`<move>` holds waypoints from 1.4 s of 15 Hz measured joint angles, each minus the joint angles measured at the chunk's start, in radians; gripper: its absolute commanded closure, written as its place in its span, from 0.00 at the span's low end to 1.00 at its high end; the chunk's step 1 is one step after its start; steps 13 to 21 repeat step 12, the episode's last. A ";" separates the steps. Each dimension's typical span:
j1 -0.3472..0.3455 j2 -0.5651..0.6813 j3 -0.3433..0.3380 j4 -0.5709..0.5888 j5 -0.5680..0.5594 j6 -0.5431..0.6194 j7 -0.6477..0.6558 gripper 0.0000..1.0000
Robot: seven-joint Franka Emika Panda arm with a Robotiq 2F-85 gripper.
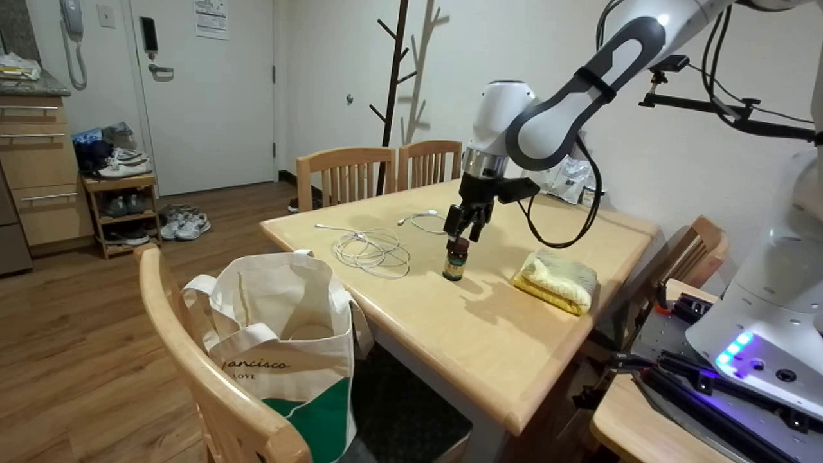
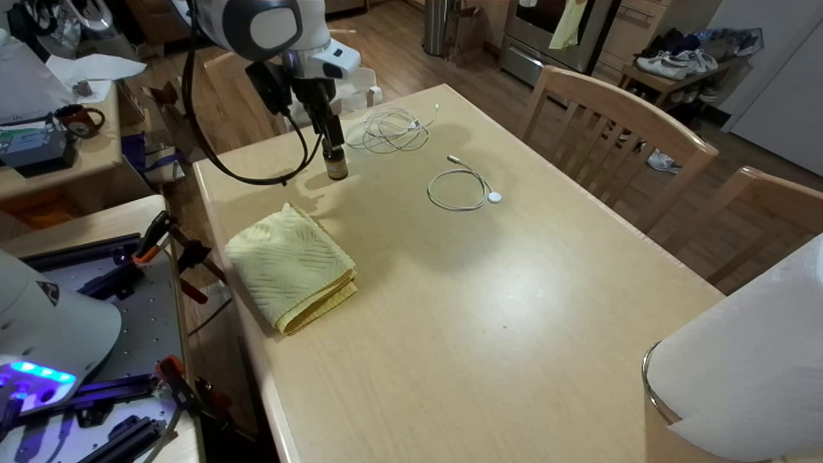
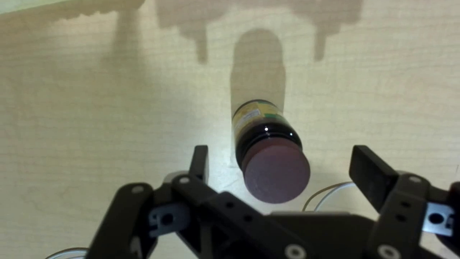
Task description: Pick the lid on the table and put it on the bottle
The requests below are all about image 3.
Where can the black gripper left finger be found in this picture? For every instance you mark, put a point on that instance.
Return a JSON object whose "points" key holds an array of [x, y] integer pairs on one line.
{"points": [[144, 220]]}

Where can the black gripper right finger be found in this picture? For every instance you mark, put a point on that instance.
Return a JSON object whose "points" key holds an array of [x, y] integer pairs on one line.
{"points": [[407, 206]]}

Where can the dark red round lid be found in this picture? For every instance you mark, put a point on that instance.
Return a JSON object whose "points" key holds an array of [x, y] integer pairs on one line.
{"points": [[276, 170]]}

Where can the small dark glass bottle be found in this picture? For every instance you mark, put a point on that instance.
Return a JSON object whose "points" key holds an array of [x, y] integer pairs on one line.
{"points": [[259, 119]]}

